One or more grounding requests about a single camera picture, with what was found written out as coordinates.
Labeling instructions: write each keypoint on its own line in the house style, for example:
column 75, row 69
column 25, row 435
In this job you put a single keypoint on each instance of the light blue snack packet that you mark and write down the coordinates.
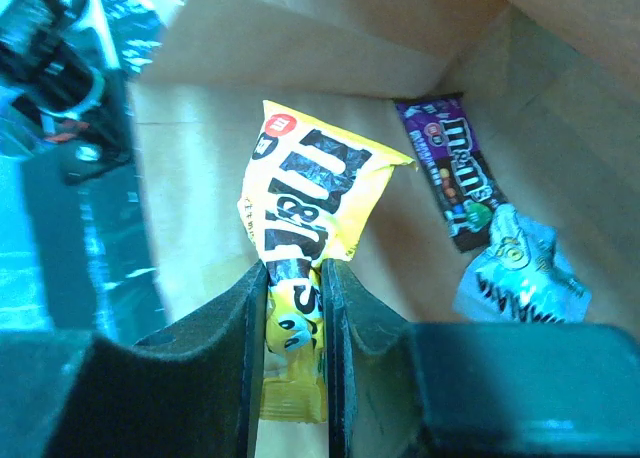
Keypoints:
column 522, row 276

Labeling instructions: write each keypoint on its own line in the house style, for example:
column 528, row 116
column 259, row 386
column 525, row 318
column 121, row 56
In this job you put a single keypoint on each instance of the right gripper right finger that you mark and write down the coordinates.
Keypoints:
column 403, row 389

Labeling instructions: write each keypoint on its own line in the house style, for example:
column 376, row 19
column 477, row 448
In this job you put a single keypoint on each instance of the purple M&M's packet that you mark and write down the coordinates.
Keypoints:
column 448, row 152

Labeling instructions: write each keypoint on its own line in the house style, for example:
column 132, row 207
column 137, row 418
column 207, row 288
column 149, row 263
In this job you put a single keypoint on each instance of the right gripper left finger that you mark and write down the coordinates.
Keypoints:
column 191, row 389

